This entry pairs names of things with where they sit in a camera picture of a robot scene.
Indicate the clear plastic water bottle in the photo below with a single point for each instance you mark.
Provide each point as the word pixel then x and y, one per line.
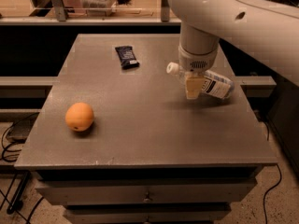
pixel 215 85

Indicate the dark blue snack packet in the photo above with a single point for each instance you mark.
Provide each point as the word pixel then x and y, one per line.
pixel 127 57

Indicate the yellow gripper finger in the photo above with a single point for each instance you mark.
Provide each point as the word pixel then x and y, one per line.
pixel 193 85

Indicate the orange fruit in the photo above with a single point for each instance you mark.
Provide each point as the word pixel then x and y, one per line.
pixel 79 117

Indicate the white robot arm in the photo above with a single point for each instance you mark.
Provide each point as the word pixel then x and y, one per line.
pixel 266 31

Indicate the black metal stand left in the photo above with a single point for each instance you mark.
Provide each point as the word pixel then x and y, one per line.
pixel 15 190

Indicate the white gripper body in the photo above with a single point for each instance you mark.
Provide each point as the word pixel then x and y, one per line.
pixel 196 62

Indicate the clear plastic storage box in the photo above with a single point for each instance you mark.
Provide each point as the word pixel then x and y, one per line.
pixel 101 8

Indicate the metal railing shelf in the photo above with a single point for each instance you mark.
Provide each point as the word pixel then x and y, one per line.
pixel 86 12

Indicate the grey drawer cabinet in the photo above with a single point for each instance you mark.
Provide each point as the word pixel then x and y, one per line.
pixel 151 155

